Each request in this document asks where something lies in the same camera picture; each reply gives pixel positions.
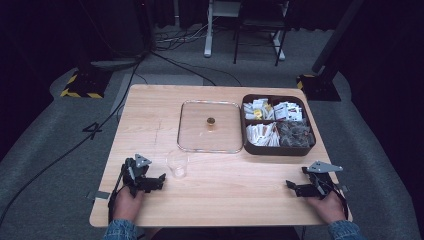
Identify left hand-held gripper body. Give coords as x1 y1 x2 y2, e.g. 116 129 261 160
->
121 153 158 198

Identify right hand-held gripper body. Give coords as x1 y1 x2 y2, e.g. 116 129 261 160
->
301 160 344 201

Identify person's right hand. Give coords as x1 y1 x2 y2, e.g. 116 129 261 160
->
306 191 348 225

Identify person's left hand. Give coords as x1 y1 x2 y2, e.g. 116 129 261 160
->
112 186 146 223

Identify clear plastic cup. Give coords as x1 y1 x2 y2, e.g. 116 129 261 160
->
165 149 190 180

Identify dark brown compartment box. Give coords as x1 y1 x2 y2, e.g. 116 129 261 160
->
240 93 317 157

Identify pile of dark tea bags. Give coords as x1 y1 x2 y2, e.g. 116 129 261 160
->
277 119 316 148

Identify pile of white stick packets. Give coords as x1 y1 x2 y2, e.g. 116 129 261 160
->
245 121 281 148

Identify clear glass lid gold knob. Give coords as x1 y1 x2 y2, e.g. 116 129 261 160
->
176 99 245 155

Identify pile of white red packets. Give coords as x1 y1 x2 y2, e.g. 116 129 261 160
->
273 100 304 122

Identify pile of white yellow packets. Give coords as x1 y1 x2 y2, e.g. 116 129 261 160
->
242 97 275 121

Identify black stand base hazard stripes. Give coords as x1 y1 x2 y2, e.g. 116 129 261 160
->
295 73 342 102
59 68 113 100

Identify black chair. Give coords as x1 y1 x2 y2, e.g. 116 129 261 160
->
232 0 290 67

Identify left hand-held gripper black cable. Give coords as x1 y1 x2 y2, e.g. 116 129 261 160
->
107 165 127 224

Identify hand-held gripper black cable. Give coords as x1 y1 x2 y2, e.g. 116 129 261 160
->
328 182 350 222
107 165 127 224

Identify right hand-held gripper black cable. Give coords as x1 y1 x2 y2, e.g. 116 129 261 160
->
328 182 350 222

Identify long black floor cable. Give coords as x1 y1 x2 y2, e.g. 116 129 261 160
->
0 58 143 228

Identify bundle of floor cables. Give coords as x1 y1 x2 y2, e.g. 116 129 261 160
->
151 16 221 53

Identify white desk frame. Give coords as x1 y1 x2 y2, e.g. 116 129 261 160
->
203 0 287 62

